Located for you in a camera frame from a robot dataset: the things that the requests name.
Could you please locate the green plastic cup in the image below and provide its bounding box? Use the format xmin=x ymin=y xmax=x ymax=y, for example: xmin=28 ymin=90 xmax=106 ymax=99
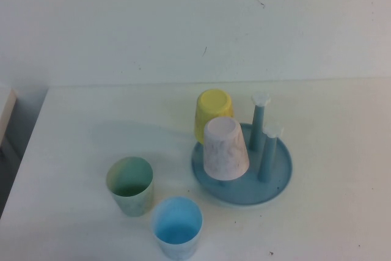
xmin=105 ymin=156 xmax=155 ymax=218

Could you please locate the pale pink plastic cup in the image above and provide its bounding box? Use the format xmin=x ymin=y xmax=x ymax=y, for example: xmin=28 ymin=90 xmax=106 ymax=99
xmin=202 ymin=116 xmax=250 ymax=182

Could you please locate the blue cup stand with pegs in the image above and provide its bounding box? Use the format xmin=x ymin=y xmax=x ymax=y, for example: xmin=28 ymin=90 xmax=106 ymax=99
xmin=191 ymin=92 xmax=294 ymax=207

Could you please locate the yellow plastic cup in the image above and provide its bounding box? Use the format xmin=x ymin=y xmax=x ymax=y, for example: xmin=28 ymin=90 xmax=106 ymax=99
xmin=194 ymin=89 xmax=235 ymax=145

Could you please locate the blue plastic cup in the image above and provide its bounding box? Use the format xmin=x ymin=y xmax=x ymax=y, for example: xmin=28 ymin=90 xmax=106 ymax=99
xmin=152 ymin=196 xmax=204 ymax=260

